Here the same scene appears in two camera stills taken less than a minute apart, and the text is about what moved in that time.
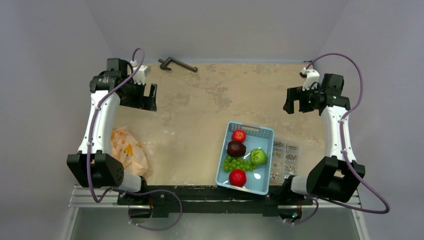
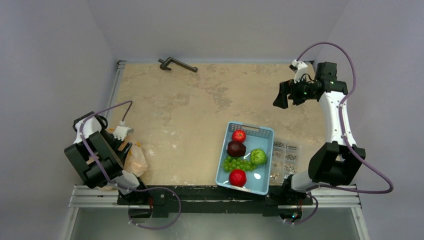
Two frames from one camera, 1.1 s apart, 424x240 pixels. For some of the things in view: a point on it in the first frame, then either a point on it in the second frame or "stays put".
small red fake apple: (239, 135) stays put
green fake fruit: (258, 157) stays put
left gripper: (139, 103) to (121, 154)
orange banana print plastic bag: (124, 145) stays put
